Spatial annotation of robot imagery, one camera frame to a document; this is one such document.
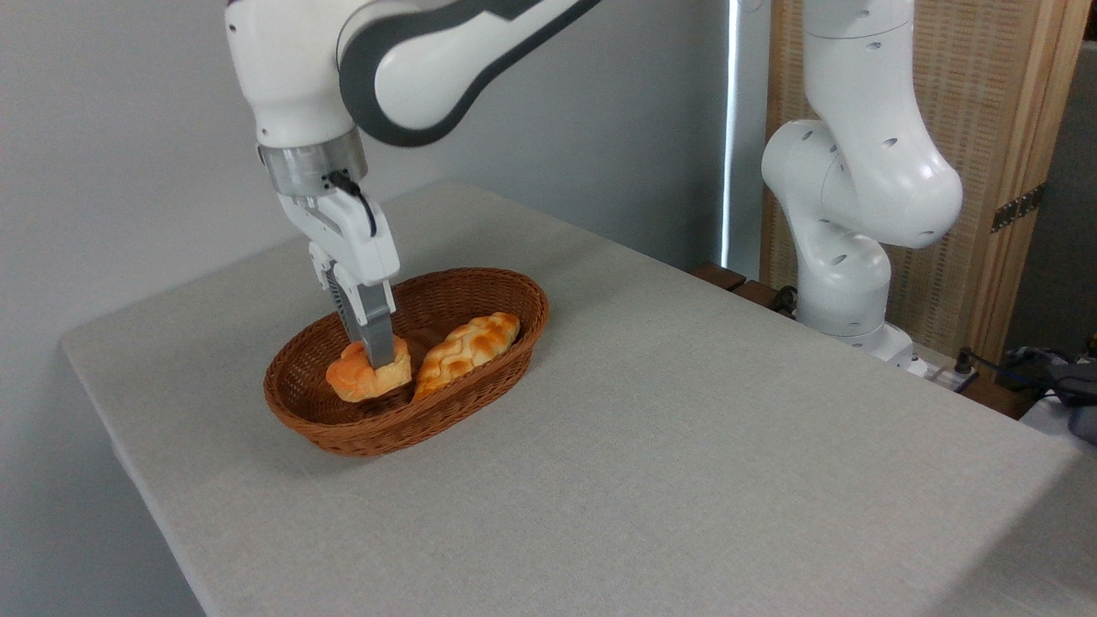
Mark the long braided golden bread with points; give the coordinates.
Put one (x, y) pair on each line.
(463, 351)

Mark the dark blue grey bag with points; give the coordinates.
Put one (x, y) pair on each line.
(1063, 386)

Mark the white power strip with plug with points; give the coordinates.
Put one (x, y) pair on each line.
(943, 373)

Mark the brown wicker oval basket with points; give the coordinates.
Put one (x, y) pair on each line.
(360, 441)

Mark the metal screen hinge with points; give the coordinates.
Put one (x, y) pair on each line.
(1018, 208)

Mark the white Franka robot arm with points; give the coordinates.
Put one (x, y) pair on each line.
(291, 68)

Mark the round orange flower-shaped bread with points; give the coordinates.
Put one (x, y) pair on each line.
(356, 381)

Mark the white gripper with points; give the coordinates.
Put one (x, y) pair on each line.
(356, 240)

